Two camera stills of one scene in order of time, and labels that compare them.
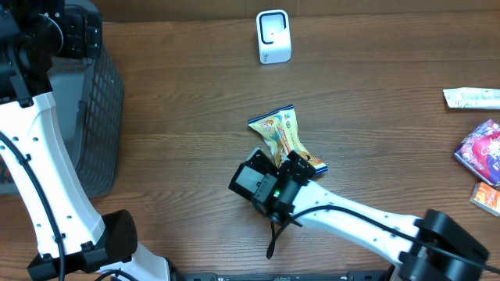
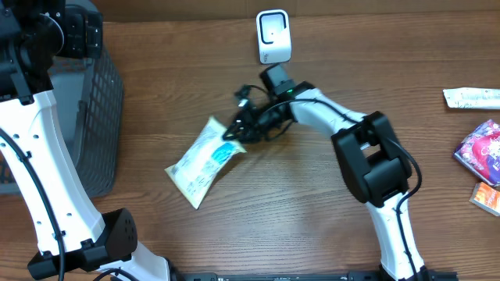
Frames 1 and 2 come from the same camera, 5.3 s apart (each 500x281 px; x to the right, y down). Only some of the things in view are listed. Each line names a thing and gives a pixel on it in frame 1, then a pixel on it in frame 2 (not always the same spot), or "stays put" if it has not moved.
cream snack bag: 278,127 -> 200,166
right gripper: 297,158 -> 247,128
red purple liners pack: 480,151 stays put
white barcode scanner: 274,37 stays put
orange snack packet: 487,197 stays put
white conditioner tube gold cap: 473,97 stays put
